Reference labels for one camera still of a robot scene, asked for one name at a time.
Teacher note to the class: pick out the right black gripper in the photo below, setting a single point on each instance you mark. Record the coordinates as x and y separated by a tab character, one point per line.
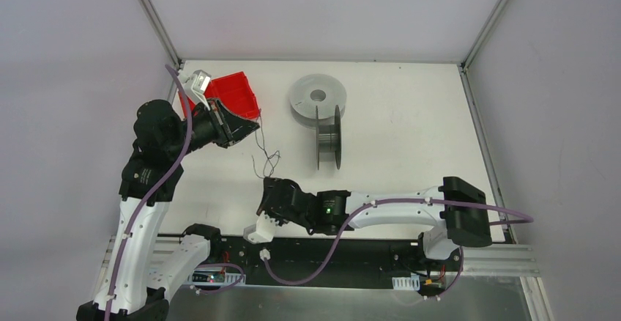
272	202

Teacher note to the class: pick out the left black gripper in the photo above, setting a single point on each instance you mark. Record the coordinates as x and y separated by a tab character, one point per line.
222	124

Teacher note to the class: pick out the dark grey spool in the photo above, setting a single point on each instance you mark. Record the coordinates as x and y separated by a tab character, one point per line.
329	138

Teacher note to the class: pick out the white perforated spool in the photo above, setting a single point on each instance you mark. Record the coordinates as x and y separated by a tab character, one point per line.
316	95

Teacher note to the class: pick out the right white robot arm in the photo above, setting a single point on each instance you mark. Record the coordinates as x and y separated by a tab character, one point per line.
454	211

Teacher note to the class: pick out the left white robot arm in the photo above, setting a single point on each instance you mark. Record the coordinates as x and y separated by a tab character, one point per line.
132	289

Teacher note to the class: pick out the red plastic bin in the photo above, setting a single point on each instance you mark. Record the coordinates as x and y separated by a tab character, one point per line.
235	93

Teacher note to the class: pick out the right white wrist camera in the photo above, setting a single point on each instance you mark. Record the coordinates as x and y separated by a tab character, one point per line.
263	231

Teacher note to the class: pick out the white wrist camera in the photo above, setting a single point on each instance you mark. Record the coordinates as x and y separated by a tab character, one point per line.
194	86
263	231

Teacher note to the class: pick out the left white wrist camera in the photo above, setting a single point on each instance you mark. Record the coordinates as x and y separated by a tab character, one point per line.
194	86

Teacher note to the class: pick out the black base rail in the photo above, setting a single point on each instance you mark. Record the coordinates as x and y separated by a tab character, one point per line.
355	264

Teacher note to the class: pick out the left white cable duct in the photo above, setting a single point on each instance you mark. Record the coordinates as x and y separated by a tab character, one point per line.
205	278

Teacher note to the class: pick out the white cable duct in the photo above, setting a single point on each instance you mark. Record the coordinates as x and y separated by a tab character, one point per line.
205	278
409	283

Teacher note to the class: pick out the right white cable duct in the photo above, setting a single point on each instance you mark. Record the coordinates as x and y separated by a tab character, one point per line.
409	283

